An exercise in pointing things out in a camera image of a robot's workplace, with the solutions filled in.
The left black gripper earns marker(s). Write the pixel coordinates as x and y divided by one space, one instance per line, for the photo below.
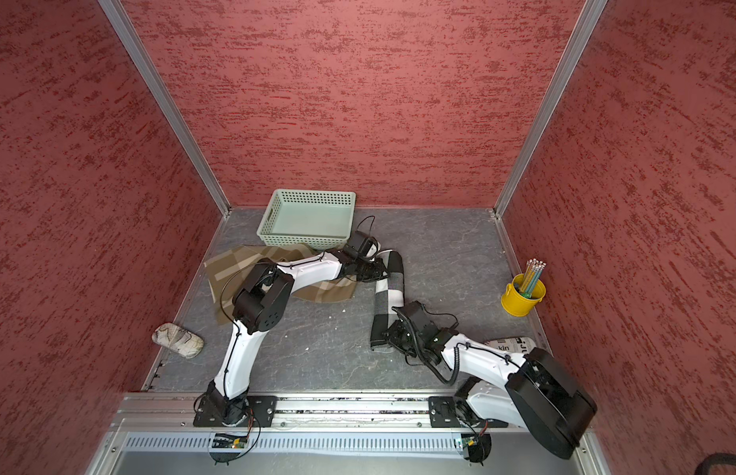
379 272

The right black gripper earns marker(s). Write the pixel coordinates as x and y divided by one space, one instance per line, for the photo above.
394 338

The black white checkered scarf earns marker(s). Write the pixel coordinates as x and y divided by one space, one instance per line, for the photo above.
389 293

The brown beige plaid scarf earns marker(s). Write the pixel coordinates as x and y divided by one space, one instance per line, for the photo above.
227 271

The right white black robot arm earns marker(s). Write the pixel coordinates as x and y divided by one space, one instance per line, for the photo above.
530 390

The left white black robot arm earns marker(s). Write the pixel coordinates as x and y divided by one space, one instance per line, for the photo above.
258 306

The light green plastic basket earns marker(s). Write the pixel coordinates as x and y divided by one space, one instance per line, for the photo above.
319 219

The yellow pencil cup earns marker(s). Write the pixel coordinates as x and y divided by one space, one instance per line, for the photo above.
515 303

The bundle of coloured pencils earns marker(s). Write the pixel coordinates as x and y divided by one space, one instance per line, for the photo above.
534 268

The rolled beige patterned cloth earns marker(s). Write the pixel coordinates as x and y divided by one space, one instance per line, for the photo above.
178 340

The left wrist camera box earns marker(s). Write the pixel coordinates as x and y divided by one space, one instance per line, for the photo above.
361 245

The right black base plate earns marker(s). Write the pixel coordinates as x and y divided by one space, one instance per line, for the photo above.
442 411

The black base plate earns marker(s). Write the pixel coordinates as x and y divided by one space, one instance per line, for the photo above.
258 409
442 411

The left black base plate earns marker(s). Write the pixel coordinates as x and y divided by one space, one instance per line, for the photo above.
258 409

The aluminium front rail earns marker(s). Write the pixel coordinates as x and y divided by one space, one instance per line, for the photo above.
350 423

